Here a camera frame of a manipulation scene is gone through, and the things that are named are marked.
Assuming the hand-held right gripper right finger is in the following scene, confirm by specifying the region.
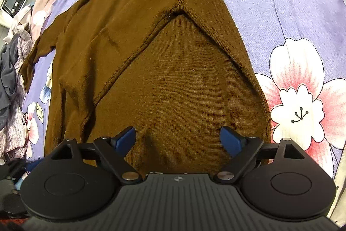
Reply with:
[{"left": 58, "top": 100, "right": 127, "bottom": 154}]
[{"left": 214, "top": 126, "right": 306, "bottom": 183}]

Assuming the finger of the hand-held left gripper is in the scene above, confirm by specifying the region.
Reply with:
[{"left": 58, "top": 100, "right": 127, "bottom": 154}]
[{"left": 15, "top": 160, "right": 43, "bottom": 191}]

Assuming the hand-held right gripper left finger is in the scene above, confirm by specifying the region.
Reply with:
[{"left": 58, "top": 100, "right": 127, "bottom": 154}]
[{"left": 50, "top": 126, "right": 143, "bottom": 185}]

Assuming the brown knit sweater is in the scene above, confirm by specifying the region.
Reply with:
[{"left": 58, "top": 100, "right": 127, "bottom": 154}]
[{"left": 20, "top": 0, "right": 272, "bottom": 176}]

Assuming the grey striped cloth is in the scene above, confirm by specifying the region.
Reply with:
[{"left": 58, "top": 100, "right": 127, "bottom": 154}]
[{"left": 0, "top": 37, "right": 37, "bottom": 160}]

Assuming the dark grey garment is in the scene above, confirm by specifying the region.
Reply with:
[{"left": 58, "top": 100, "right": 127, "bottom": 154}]
[{"left": 0, "top": 36, "right": 20, "bottom": 132}]

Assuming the purple floral bed sheet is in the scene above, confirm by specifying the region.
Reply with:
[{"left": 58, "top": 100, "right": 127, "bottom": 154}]
[{"left": 21, "top": 0, "right": 346, "bottom": 184}]

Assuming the light beige cloth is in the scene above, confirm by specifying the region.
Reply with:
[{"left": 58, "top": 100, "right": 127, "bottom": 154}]
[{"left": 5, "top": 3, "right": 34, "bottom": 43}]

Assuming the pink polka dot pillow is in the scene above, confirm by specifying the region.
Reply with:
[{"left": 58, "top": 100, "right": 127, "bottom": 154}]
[{"left": 29, "top": 0, "right": 64, "bottom": 35}]

